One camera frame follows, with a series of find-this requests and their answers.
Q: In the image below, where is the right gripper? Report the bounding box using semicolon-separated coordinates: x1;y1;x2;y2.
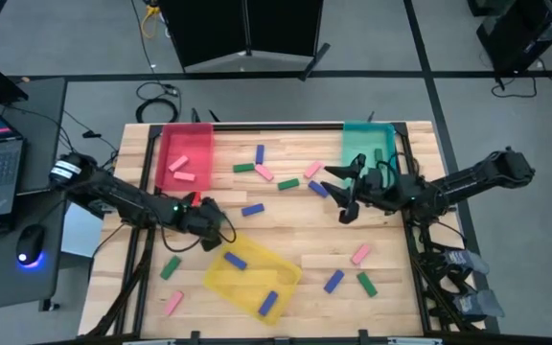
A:
320;153;398;226

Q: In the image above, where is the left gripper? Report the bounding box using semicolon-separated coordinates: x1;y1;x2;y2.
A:
182;195;232;254

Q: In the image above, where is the teal translucent plastic bin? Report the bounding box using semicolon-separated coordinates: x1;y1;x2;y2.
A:
341;121;398;186

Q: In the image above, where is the yellow translucent plastic bin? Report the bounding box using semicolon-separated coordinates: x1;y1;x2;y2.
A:
202;233;304;327

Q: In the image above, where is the red translucent plastic bin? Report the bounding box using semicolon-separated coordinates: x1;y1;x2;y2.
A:
154;123;216;192

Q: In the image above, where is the pale flat sheet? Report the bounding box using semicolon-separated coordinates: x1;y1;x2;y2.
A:
59;203;105;259

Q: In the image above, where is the clear plastic bag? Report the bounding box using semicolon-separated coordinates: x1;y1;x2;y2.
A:
441;247;492;277
451;288;506;321

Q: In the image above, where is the black computer mouse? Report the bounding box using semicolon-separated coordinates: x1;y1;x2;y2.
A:
15;223;47;267

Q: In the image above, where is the black folding partition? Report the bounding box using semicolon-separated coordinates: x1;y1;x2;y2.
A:
157;0;333;81

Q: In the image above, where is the grey side desk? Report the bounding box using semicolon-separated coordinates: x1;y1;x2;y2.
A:
0;78;69;312

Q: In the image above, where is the black equipment cabinet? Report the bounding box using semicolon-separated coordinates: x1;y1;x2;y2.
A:
467;0;552;78

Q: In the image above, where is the black coiled cable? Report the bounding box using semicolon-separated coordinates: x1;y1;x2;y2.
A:
135;80;182;125

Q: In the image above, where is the black floor cable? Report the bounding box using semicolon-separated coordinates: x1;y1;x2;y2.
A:
490;75;540;100

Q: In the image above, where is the yellow floor cable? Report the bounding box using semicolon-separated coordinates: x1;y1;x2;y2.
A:
140;3;163;39

